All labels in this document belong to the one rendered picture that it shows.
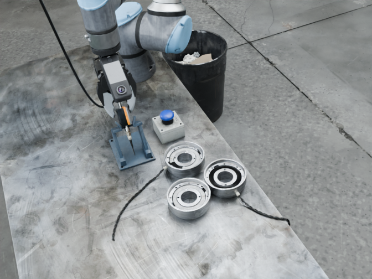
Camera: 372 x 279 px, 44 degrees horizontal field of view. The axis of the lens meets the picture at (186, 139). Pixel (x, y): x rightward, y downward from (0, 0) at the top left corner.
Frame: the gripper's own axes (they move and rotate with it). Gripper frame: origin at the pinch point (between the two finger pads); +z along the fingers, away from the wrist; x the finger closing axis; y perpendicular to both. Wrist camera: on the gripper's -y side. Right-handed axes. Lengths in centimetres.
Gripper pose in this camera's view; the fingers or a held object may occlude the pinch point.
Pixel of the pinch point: (122, 112)
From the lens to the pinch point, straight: 123.8
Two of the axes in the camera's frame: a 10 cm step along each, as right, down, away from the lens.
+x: -9.3, 3.0, -2.1
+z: 0.8, 7.3, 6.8
